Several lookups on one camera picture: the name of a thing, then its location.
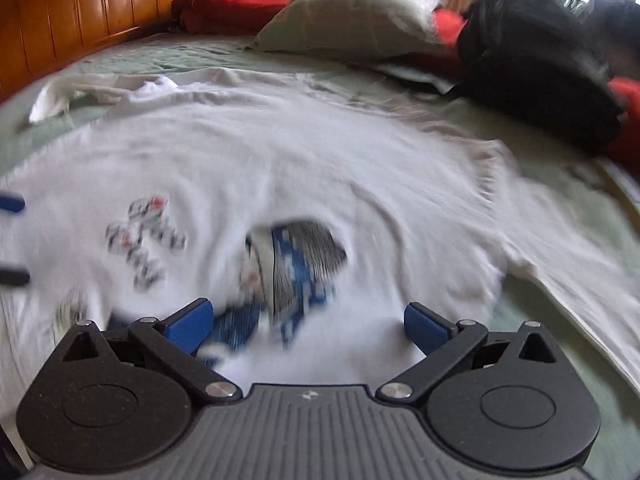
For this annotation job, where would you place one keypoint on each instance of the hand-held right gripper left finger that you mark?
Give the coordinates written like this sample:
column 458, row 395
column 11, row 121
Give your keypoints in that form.
column 192, row 326

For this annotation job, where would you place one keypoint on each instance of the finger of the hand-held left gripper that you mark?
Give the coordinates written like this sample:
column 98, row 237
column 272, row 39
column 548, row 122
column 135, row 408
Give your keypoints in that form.
column 11, row 202
column 14, row 278

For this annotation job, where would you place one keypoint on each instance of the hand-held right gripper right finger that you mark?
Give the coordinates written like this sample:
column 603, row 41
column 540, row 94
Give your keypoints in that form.
column 425, row 327

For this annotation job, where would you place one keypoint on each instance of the white printed t-shirt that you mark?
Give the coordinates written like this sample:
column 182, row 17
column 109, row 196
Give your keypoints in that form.
column 320, row 170

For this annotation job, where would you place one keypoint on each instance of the green checked bed blanket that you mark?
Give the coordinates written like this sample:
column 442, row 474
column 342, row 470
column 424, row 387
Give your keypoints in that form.
column 150, row 55

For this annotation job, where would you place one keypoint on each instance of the wooden headboard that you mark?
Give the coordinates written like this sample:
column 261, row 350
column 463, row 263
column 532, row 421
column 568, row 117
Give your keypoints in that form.
column 75, row 5

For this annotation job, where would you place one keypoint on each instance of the black backpack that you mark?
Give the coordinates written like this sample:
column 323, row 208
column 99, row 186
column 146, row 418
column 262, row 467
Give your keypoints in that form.
column 530, row 70

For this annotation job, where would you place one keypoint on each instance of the red pillow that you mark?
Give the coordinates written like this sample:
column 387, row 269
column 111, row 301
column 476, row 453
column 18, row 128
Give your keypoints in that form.
column 235, row 5

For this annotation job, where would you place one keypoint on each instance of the red quilt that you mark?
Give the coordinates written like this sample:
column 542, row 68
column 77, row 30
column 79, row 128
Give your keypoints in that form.
column 447, row 25

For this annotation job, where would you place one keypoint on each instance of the grey pillow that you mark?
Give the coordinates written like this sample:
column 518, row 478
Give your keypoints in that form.
column 350, row 20

